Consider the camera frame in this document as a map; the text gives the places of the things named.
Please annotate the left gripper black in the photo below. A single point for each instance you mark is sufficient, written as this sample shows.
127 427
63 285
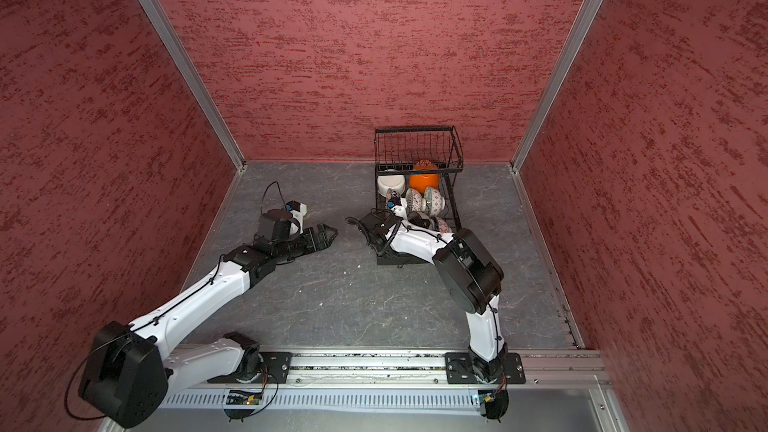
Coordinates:
323 241

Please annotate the red patterned bowl underneath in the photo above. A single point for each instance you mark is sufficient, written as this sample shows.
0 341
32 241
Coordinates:
415 201

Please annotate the white pink bowl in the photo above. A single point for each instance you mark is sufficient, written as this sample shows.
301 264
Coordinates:
390 183

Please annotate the orange plastic bowl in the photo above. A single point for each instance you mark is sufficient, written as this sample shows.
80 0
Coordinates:
424 176

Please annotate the green patterned ceramic bowl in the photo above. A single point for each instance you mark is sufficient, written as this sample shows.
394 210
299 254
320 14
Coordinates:
433 201

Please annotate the blue patterned ceramic bowl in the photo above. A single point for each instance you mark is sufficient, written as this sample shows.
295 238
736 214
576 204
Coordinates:
440 225

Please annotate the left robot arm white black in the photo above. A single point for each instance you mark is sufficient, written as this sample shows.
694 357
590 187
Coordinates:
133 367

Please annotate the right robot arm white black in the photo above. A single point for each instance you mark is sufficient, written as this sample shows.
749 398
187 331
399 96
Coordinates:
469 272

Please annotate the left corner aluminium profile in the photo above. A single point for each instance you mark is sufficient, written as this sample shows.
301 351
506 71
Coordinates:
184 64

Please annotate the corner aluminium profile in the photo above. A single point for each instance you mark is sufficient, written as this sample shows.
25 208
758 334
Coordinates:
184 64
581 25

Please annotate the right corner aluminium profile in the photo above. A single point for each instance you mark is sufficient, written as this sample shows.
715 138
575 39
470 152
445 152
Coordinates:
581 25

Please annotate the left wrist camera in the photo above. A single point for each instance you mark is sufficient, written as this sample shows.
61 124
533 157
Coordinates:
298 211

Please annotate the black wire dish rack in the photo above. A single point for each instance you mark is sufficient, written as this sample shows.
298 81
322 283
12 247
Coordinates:
398 149

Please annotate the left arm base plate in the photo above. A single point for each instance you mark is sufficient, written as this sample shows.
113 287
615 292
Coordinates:
269 367

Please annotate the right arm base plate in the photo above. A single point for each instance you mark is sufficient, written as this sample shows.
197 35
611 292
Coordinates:
466 368

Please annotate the white perforated cable duct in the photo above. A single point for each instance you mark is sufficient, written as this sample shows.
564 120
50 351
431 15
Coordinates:
435 401

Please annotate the aluminium mounting rail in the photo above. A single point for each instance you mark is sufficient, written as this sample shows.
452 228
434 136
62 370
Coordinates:
425 369

